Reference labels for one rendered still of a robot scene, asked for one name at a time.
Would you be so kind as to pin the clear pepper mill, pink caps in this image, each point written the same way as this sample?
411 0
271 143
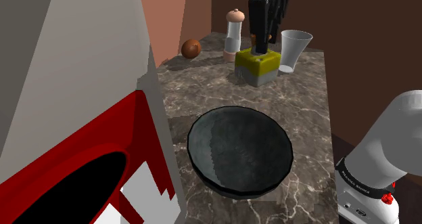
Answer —
233 35

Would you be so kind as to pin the brown egg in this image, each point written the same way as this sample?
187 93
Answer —
190 49

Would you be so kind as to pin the yellow and grey block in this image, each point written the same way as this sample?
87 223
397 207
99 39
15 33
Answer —
254 65

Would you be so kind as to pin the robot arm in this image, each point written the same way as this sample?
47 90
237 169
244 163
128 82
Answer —
379 150

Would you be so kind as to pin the small orange object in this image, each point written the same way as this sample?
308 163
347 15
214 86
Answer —
253 38

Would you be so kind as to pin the black bowl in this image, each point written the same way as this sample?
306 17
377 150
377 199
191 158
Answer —
240 150

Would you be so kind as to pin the red and white appliance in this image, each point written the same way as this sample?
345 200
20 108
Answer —
82 134

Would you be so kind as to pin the white flared cup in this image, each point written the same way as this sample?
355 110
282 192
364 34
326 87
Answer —
291 46

